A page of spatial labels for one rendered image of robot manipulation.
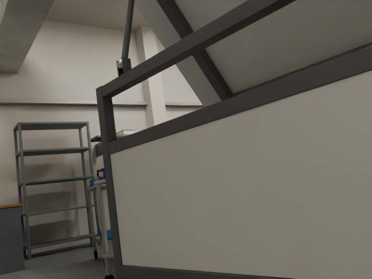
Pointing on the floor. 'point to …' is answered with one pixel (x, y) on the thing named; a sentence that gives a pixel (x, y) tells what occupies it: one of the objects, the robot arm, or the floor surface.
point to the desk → (11, 239)
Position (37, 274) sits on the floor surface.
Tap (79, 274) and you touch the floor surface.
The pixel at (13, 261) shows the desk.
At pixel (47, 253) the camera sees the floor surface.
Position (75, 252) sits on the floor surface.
